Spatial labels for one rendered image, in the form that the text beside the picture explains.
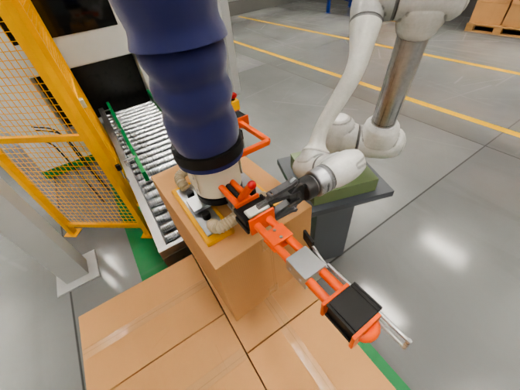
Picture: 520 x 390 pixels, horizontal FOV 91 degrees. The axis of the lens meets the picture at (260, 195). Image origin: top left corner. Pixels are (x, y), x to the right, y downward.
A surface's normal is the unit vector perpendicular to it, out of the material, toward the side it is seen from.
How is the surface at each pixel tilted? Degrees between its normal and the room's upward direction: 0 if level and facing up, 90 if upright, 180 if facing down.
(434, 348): 0
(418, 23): 108
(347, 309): 2
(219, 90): 66
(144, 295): 0
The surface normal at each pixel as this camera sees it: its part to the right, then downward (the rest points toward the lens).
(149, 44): -0.29, 0.37
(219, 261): -0.10, -0.72
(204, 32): 0.60, 0.10
